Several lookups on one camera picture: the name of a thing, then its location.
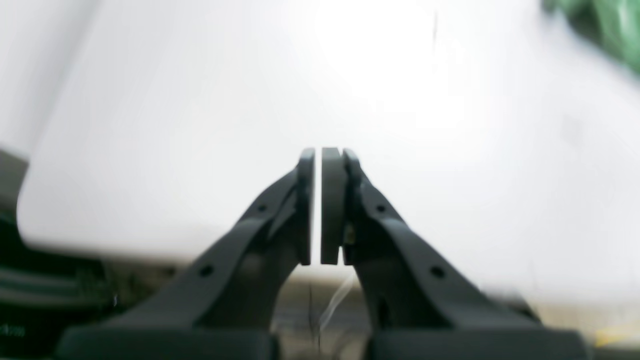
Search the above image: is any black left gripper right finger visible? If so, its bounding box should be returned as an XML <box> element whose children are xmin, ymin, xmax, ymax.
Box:
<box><xmin>320</xmin><ymin>147</ymin><xmax>591</xmax><ymax>360</ymax></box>

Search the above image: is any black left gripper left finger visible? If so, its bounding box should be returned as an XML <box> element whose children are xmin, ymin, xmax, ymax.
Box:
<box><xmin>55</xmin><ymin>148</ymin><xmax>315</xmax><ymax>360</ymax></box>

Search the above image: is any green t-shirt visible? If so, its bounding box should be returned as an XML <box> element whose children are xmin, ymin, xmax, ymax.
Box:
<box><xmin>541</xmin><ymin>0</ymin><xmax>640</xmax><ymax>75</ymax></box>

